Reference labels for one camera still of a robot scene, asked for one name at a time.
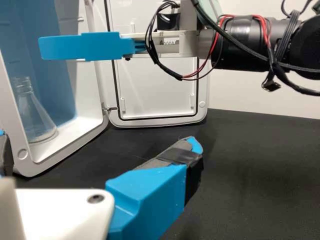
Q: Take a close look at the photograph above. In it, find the white incubator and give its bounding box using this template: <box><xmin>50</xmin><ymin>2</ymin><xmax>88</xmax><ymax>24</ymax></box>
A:
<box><xmin>0</xmin><ymin>0</ymin><xmax>110</xmax><ymax>179</ymax></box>

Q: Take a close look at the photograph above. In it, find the incubator door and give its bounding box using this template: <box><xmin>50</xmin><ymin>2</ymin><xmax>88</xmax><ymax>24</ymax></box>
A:
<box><xmin>83</xmin><ymin>0</ymin><xmax>210</xmax><ymax>130</ymax></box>

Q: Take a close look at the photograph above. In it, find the clear flask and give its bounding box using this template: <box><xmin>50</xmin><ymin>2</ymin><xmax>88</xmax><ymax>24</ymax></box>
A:
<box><xmin>9</xmin><ymin>75</ymin><xmax>60</xmax><ymax>145</ymax></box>

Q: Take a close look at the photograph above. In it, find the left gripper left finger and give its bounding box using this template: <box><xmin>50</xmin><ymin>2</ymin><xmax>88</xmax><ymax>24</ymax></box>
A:
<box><xmin>0</xmin><ymin>128</ymin><xmax>14</xmax><ymax>177</ymax></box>

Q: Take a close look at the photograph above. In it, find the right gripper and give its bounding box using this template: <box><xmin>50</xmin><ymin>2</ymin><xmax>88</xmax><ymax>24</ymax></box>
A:
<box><xmin>119</xmin><ymin>28</ymin><xmax>216</xmax><ymax>61</ymax></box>

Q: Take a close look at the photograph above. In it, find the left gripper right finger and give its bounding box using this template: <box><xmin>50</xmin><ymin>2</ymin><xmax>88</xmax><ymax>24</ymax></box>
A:
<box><xmin>104</xmin><ymin>135</ymin><xmax>205</xmax><ymax>240</ymax></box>

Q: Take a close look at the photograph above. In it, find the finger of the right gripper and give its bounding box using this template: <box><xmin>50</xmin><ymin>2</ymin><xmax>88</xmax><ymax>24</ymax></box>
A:
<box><xmin>38</xmin><ymin>31</ymin><xmax>146</xmax><ymax>62</ymax></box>

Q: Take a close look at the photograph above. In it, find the black cable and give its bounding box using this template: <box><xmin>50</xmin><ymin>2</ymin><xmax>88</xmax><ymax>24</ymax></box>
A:
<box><xmin>260</xmin><ymin>9</ymin><xmax>320</xmax><ymax>97</ymax></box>

